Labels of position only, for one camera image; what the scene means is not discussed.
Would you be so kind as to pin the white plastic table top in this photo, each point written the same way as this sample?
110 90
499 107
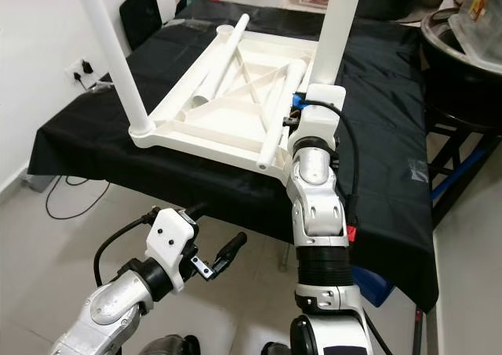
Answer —
220 128

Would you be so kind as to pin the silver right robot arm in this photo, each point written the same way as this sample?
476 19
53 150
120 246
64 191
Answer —
318 206

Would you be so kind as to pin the metal support table leg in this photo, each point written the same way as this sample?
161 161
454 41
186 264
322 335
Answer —
284 257

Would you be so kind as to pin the robot left leg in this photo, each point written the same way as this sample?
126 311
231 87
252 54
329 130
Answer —
174 347

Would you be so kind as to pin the robot leg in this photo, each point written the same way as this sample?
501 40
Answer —
174 347
276 349

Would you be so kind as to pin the robot right leg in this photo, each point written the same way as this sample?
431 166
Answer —
276 349

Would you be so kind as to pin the black tablecloth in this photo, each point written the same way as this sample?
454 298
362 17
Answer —
392 206

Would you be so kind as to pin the clear tape piece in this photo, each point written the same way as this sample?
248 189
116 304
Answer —
419 170

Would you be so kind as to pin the blue box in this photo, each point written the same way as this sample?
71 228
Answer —
372 286

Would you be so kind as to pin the clear plastic wrapper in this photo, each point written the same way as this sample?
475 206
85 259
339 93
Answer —
107 86

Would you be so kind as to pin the grey box with red label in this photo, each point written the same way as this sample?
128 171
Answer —
34 182

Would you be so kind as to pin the large black round basin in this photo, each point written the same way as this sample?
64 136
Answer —
455 81

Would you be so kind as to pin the black fabric bag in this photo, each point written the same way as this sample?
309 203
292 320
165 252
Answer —
137 14

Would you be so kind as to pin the black rod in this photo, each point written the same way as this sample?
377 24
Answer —
417 331

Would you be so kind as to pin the clear plastic storage box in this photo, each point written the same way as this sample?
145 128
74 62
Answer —
482 18

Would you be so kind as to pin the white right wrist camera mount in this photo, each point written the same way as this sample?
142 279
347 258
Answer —
321 112

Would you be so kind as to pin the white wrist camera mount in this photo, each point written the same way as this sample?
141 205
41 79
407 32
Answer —
171 241
321 112

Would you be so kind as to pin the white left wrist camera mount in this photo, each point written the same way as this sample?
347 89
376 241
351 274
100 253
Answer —
171 241

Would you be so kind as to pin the small black wall plug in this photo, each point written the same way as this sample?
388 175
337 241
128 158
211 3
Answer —
79 76

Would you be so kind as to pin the large black wall plug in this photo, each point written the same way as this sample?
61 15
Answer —
89 66

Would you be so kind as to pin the white wall socket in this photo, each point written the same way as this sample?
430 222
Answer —
77 67

